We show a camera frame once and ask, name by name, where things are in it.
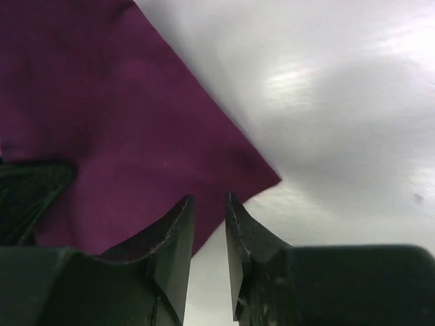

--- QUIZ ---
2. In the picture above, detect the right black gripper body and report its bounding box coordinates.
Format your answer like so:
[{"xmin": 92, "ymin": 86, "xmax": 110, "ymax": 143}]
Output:
[{"xmin": 1, "ymin": 160, "xmax": 77, "ymax": 247}]

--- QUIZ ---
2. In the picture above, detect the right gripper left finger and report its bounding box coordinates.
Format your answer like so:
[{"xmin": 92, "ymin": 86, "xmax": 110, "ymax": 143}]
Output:
[{"xmin": 1, "ymin": 196, "xmax": 195, "ymax": 325}]

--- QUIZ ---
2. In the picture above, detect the purple surgical drape cloth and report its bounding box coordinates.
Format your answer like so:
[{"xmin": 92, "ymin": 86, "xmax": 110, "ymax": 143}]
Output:
[{"xmin": 1, "ymin": 1, "xmax": 280, "ymax": 254}]

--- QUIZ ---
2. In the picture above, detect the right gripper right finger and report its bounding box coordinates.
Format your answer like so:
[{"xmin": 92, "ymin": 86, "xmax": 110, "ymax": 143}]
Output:
[{"xmin": 225, "ymin": 194, "xmax": 434, "ymax": 326}]

